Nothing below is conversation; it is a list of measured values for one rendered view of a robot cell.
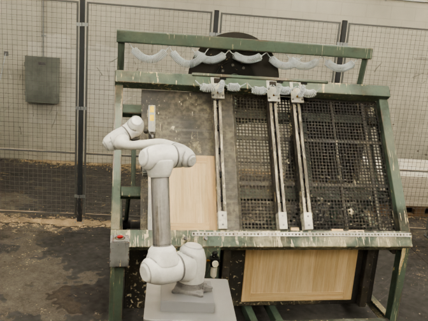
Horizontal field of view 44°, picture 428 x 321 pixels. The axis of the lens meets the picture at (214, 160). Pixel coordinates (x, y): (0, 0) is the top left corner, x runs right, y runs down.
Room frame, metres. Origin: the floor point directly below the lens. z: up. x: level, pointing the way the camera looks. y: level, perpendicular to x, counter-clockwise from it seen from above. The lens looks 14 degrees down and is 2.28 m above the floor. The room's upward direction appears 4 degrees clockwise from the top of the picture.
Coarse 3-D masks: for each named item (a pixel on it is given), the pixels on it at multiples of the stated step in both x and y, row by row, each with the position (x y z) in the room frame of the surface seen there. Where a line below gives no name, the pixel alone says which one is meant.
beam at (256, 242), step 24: (144, 240) 3.36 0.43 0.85; (192, 240) 3.42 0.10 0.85; (216, 240) 3.46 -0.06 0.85; (240, 240) 3.49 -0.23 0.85; (264, 240) 3.52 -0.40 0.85; (288, 240) 3.55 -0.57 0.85; (312, 240) 3.59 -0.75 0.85; (336, 240) 3.62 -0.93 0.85; (360, 240) 3.66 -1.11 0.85; (384, 240) 3.70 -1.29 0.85; (408, 240) 3.73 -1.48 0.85
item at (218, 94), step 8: (216, 88) 4.07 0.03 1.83; (216, 96) 4.03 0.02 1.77; (216, 104) 4.03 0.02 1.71; (216, 112) 4.00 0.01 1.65; (216, 120) 3.96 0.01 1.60; (216, 128) 3.92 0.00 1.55; (216, 136) 3.88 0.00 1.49; (216, 144) 3.85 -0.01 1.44; (216, 152) 3.81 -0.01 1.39; (216, 160) 3.77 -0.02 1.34; (216, 168) 3.74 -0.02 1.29; (216, 176) 3.72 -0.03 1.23; (224, 176) 3.71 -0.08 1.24; (216, 184) 3.70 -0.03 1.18; (224, 184) 3.68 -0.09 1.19; (224, 192) 3.64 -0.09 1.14; (224, 200) 3.61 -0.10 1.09; (224, 208) 3.58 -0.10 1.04; (224, 216) 3.54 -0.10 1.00; (224, 224) 3.51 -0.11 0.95
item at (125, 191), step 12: (132, 108) 4.00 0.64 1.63; (288, 120) 4.21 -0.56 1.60; (336, 120) 4.29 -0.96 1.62; (348, 120) 4.31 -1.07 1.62; (360, 120) 4.34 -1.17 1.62; (132, 156) 3.80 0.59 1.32; (132, 168) 3.74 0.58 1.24; (132, 180) 3.69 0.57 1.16; (312, 180) 3.97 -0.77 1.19; (120, 192) 3.60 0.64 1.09; (132, 192) 3.62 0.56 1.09; (240, 192) 3.78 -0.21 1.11; (264, 192) 3.82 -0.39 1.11; (288, 192) 3.85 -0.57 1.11; (372, 192) 3.99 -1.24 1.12; (384, 192) 4.01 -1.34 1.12
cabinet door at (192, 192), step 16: (208, 160) 3.82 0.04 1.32; (176, 176) 3.70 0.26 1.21; (192, 176) 3.72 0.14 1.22; (208, 176) 3.74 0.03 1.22; (176, 192) 3.63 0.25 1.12; (192, 192) 3.65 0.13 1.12; (208, 192) 3.68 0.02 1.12; (176, 208) 3.56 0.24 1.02; (192, 208) 3.59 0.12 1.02; (208, 208) 3.61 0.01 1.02; (176, 224) 3.50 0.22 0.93; (192, 224) 3.52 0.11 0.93; (208, 224) 3.54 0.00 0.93
